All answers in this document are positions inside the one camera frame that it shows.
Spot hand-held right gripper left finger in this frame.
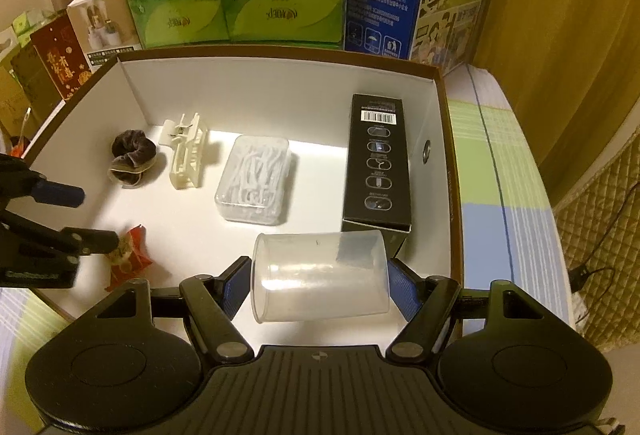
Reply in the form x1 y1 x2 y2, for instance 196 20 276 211
95 256 255 363

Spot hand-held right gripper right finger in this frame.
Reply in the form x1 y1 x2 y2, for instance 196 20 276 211
385 257 541 361

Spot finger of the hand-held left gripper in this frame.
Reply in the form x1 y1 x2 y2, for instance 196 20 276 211
0 212 121 261
0 154 86 211

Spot red snack packet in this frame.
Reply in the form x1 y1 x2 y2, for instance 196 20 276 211
105 225 153 293

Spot clear plastic cup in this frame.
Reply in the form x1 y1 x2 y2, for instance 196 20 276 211
251 231 392 323

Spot brown velvet scrunchie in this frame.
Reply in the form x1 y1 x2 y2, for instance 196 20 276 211
108 129 158 187

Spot clear floss pick box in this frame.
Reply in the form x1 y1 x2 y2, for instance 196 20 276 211
214 134 292 223

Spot black product box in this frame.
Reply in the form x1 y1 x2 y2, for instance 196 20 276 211
341 94 413 233

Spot white hair claw clip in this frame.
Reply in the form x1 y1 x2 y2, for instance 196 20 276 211
159 112 210 190

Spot large brown cardboard box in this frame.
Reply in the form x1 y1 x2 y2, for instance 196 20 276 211
22 46 463 348

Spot gold cardboard box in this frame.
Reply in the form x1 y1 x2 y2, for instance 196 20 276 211
0 48 66 141

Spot red gift box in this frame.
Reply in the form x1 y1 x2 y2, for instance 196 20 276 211
30 12 93 102

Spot white product box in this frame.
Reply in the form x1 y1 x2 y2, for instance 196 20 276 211
66 0 143 68

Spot small green tissue packs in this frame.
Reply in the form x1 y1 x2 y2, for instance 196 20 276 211
10 10 56 37

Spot quilted chair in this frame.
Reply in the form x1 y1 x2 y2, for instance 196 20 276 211
537 125 640 356

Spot green tissue pack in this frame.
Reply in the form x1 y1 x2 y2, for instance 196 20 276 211
125 0 231 50
220 0 348 43

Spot gold curtain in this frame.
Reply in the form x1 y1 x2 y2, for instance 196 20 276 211
475 0 640 166

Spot black cable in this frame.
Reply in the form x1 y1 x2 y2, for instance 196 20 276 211
567 185 640 296

